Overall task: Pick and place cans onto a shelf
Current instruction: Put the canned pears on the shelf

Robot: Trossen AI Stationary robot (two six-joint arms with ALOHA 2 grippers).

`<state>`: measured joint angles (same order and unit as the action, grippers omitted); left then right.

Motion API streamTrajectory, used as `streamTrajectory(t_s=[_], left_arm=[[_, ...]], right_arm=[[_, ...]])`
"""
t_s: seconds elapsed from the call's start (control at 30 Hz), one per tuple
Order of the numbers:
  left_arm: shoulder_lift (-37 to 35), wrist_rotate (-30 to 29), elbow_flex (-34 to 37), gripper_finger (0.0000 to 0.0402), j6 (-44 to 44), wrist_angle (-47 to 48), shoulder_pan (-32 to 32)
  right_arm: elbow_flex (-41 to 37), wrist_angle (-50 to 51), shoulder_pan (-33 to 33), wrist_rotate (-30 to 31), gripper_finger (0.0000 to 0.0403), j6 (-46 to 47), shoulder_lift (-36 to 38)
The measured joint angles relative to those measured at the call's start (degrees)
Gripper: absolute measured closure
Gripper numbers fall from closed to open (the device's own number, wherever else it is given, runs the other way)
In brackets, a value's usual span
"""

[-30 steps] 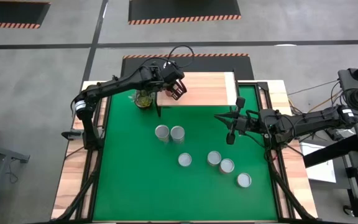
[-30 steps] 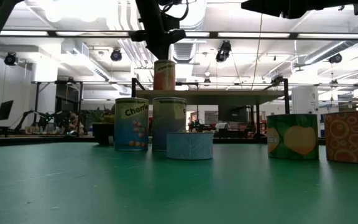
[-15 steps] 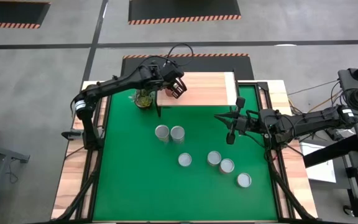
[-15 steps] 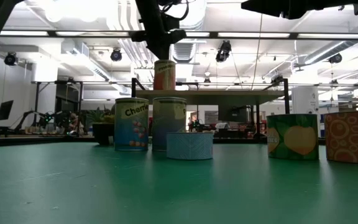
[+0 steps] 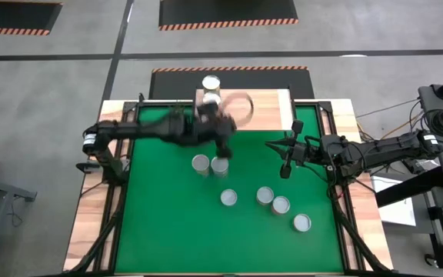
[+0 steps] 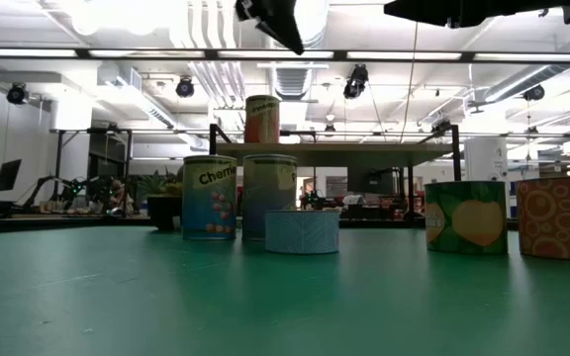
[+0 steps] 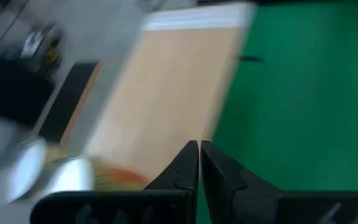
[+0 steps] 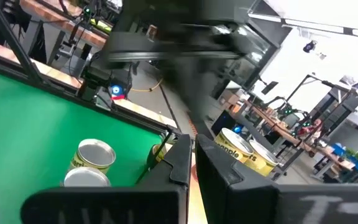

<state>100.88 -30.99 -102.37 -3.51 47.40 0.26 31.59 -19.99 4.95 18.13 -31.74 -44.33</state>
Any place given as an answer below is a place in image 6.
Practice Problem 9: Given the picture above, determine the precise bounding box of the tall orange pineapple can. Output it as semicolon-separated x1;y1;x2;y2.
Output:
243;94;282;144

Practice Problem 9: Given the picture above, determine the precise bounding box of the tall green food can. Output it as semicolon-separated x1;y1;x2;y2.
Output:
241;153;299;242

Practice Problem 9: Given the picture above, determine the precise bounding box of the tall blue cherries can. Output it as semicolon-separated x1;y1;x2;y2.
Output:
181;154;239;242

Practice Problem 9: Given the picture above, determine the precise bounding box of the silver can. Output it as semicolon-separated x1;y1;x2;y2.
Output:
264;209;341;255
424;180;510;256

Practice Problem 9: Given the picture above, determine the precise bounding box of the orange tomato sauce can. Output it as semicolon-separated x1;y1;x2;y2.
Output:
515;175;570;262

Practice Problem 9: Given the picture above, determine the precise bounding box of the black ceiling spotlight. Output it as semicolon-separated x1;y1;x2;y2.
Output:
342;63;370;100
174;77;196;99
6;82;30;106
522;83;546;103

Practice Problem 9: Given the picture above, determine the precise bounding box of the black monitor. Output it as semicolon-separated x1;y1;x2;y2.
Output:
0;158;23;193
347;166;396;195

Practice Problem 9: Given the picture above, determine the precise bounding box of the potted succulent plant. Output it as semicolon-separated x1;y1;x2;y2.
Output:
136;167;186;232

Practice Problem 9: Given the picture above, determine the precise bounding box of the green table mat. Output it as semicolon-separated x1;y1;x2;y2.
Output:
0;224;570;356

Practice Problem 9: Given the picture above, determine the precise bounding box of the wooden shelf black metal frame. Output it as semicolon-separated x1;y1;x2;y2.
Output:
209;123;464;222

